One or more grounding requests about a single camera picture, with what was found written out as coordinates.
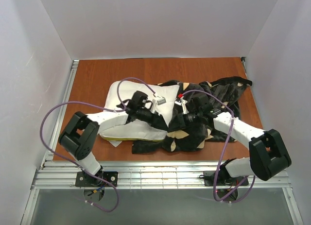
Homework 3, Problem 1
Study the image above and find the black floral plush pillowcase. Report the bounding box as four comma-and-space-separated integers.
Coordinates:
132, 76, 253, 154

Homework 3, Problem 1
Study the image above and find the white pillow with yellow edge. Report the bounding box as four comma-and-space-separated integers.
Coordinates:
100, 81, 179, 141

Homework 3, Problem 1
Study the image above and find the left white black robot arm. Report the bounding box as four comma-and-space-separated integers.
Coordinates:
58, 91, 168, 186

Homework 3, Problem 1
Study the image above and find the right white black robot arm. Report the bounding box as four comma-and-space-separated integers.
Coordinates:
169, 93, 292, 182

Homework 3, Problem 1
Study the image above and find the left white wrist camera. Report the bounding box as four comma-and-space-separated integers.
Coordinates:
150, 93, 166, 113

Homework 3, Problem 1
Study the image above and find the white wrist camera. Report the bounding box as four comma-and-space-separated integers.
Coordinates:
150, 93, 166, 113
174, 94, 188, 114

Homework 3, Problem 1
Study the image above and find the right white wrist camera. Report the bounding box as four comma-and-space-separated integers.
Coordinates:
174, 94, 188, 114

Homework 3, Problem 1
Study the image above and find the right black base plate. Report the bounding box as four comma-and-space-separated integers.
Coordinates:
198, 171, 244, 187

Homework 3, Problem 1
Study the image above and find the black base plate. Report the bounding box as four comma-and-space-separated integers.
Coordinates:
198, 171, 244, 187
75, 171, 118, 187

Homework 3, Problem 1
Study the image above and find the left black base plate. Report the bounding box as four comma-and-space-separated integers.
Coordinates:
75, 171, 118, 187

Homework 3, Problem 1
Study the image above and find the aluminium rail frame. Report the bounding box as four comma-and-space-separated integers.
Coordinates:
21, 57, 303, 225

